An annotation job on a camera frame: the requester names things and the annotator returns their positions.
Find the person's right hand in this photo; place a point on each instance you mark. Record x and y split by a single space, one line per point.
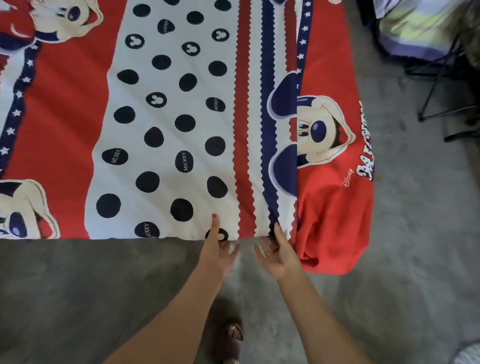
281 260

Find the person's left hand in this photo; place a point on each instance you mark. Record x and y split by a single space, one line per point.
215 255

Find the cartoon print bed sheet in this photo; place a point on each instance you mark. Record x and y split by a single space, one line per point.
168 131

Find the person's left forearm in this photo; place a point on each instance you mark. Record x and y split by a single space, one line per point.
176 322

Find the person's right forearm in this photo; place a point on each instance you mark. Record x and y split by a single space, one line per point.
318 322

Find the person's left leg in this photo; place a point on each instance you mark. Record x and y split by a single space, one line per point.
235 332

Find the purple left slipper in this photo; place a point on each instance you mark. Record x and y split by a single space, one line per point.
232 348

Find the pale yellow lavender cloth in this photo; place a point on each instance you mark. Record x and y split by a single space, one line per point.
412 30

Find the black folding chair frame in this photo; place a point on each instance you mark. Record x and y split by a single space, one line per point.
461 136

